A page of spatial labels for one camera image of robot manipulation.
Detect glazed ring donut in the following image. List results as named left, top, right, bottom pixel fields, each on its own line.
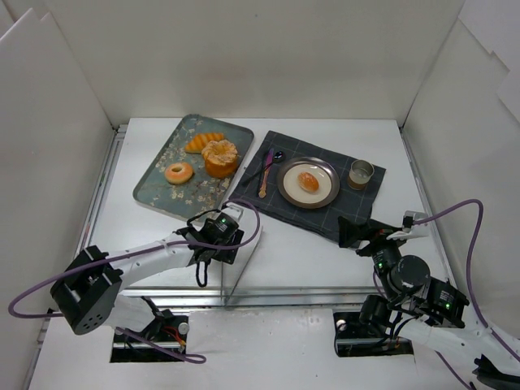
left=164, top=162, right=193, bottom=184

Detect aluminium frame rail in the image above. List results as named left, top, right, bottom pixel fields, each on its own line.
left=86, top=118, right=427, bottom=306

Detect floral blue serving tray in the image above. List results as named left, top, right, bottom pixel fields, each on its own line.
left=132, top=114, right=254, bottom=219

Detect stainless steel tongs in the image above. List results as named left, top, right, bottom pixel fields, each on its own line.
left=221, top=227, right=263, bottom=306

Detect cream plate dark rim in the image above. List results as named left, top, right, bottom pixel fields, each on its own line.
left=277, top=157, right=340, bottom=209

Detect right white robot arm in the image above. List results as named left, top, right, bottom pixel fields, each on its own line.
left=338, top=211, right=519, bottom=389

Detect tall sesame bundt bread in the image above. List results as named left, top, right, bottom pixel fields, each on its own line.
left=201, top=140, right=239, bottom=179

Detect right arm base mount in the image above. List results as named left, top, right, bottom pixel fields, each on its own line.
left=333, top=312, right=414, bottom=358

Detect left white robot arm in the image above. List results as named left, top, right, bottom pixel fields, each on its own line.
left=50, top=213, right=245, bottom=336

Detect ridged orange croissant bread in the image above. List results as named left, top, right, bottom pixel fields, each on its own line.
left=184, top=132, right=224, bottom=154

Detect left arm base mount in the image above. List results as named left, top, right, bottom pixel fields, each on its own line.
left=110, top=297, right=189, bottom=363

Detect small round orange bun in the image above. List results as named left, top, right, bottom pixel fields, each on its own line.
left=297, top=171, right=319, bottom=193

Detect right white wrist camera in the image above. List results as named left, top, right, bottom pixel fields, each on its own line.
left=387, top=210, right=429, bottom=241

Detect glass cup with drink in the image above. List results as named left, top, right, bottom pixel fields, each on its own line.
left=347, top=159, right=375, bottom=190

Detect dark checked cloth mat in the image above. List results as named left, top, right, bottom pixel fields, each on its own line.
left=231, top=131, right=386, bottom=242

